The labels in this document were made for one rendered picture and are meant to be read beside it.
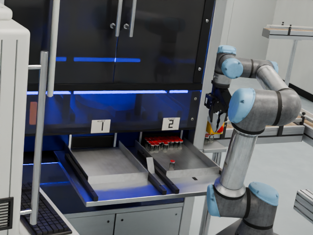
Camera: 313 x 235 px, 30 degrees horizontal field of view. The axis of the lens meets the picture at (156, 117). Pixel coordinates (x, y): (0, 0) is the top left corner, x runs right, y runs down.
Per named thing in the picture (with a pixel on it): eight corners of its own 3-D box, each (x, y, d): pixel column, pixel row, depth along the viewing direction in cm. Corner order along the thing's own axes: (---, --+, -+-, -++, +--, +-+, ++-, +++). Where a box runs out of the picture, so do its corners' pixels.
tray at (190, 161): (134, 146, 273) (135, 139, 272) (183, 143, 284) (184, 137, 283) (165, 178, 245) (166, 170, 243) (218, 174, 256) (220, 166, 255)
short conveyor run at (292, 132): (193, 149, 289) (197, 119, 284) (179, 137, 303) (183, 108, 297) (303, 142, 318) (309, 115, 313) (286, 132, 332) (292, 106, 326)
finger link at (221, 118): (215, 127, 251) (219, 107, 248) (222, 133, 246) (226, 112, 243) (209, 127, 250) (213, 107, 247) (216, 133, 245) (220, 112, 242)
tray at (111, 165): (64, 150, 259) (64, 142, 258) (119, 147, 270) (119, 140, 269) (87, 184, 230) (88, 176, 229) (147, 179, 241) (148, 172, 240)
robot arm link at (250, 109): (245, 225, 215) (285, 103, 185) (205, 223, 213) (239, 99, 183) (239, 203, 225) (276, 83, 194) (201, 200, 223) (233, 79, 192)
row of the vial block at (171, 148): (146, 149, 271) (147, 141, 269) (180, 148, 278) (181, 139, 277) (148, 151, 269) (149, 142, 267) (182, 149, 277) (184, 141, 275)
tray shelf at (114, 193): (52, 154, 258) (53, 150, 257) (192, 147, 287) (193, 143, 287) (85, 206, 217) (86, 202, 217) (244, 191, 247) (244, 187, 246)
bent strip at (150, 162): (144, 169, 250) (146, 157, 248) (150, 169, 251) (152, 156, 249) (158, 184, 238) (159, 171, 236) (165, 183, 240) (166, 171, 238)
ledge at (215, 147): (190, 141, 293) (191, 138, 293) (212, 141, 299) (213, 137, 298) (203, 153, 281) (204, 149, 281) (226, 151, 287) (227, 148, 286)
